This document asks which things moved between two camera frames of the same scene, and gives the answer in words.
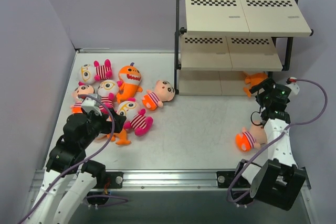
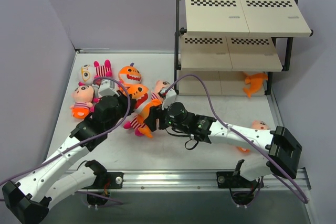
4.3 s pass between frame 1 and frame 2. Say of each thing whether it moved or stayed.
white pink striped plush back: stayed
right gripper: moved
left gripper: moved
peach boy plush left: stayed
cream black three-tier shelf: stayed
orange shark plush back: stayed
